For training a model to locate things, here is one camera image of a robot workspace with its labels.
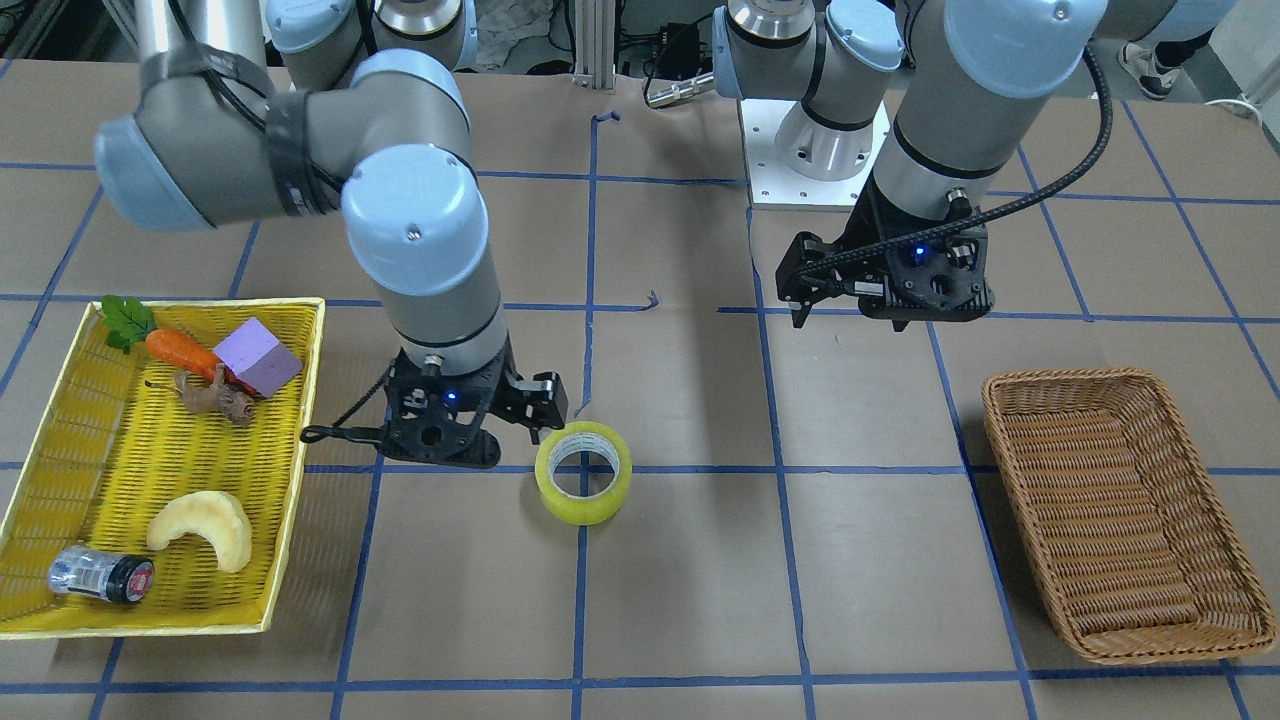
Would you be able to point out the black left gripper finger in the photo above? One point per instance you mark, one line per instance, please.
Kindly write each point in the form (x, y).
(795, 281)
(802, 301)

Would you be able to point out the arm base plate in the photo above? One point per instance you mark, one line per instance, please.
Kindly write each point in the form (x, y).
(795, 163)

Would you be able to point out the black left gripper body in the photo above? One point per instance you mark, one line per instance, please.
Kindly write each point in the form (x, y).
(858, 240)

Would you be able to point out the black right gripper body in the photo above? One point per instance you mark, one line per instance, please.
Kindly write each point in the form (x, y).
(534, 394)

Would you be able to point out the orange toy carrot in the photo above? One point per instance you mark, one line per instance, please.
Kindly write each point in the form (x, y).
(131, 323)

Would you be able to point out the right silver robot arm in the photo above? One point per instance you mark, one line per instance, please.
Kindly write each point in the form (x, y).
(298, 108)

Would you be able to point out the purple foam cube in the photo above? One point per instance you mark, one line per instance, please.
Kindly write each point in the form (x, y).
(257, 359)

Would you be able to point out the brown wicker basket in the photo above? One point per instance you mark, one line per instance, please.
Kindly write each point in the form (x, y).
(1135, 558)

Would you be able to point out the small black-capped bottle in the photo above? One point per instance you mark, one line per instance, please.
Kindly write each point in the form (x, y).
(107, 576)

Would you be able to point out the pale banana slice toy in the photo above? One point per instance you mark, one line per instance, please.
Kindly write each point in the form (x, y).
(216, 516)

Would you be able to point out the yellow tape roll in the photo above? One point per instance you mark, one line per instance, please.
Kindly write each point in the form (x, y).
(584, 437)

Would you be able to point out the yellow woven basket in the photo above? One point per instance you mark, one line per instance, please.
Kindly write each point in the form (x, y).
(112, 449)

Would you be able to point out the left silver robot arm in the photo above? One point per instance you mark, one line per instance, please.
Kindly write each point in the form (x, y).
(983, 71)

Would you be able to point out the brown toy lion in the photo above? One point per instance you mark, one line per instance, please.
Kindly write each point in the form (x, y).
(217, 396)

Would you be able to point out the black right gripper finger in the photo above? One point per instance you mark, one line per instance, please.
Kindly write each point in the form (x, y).
(539, 403)
(520, 425)

